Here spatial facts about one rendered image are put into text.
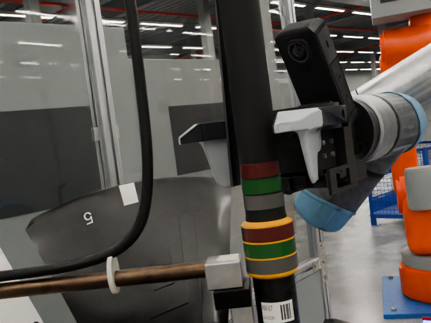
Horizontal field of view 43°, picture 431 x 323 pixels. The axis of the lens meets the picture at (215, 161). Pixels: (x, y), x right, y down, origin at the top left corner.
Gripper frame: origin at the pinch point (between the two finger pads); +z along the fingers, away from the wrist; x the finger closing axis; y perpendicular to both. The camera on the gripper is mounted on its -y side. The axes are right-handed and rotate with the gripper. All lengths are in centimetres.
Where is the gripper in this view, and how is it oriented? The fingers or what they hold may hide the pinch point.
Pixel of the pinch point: (229, 125)
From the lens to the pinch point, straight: 43.2
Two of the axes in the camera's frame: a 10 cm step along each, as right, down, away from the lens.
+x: -7.6, 0.7, 6.4
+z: -6.3, 1.2, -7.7
